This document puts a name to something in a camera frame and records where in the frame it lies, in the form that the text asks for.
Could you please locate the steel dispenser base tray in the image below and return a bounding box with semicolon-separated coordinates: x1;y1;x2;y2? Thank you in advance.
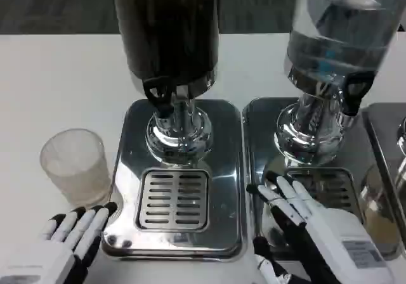
242;97;403;261
361;101;406;243
100;98;244;259

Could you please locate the steel drip grid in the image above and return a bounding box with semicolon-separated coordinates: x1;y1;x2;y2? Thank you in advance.
134;168;212;233
284;167;362;221

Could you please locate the clear ribbed glass cup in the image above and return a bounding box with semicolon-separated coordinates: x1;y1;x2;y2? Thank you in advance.
40;128;112;206

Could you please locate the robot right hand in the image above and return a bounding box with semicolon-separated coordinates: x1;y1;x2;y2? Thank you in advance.
246;171;396;284

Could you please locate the dark drink dispenser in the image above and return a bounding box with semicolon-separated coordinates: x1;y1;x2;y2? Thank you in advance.
110;0;221;168

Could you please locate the black tap lever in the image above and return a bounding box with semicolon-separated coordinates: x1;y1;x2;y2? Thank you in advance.
142;76;174;117
344;71;375;117

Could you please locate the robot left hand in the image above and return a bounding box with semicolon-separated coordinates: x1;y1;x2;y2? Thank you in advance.
0;201;119;284

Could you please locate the chrome dispenser pedestal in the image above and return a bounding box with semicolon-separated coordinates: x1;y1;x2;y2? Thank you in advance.
395;115;406;186

